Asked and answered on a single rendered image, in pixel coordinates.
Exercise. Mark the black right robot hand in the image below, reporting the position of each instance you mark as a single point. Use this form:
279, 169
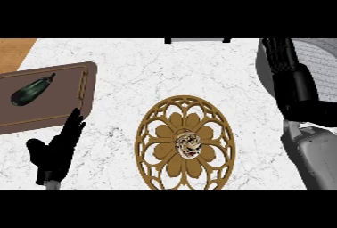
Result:
297, 89

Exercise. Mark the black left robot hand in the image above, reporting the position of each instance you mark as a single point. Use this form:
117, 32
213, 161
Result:
56, 154

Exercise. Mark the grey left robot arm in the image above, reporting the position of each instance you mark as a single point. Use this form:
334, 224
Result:
52, 185

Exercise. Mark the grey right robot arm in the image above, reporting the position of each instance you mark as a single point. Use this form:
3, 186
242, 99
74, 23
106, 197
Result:
315, 160

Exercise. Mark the gold openwork round placemat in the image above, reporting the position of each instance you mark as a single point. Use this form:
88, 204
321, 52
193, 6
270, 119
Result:
164, 148

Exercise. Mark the swirled frosted cupcake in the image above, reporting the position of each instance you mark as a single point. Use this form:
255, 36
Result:
187, 144

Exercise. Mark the brown cutting board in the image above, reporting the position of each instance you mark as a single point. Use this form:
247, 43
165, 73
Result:
47, 109

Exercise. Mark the dark green zucchini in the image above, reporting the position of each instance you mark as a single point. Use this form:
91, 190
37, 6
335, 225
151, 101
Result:
29, 92

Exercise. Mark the grey appliance with black feet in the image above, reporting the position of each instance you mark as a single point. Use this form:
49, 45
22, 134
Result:
196, 39

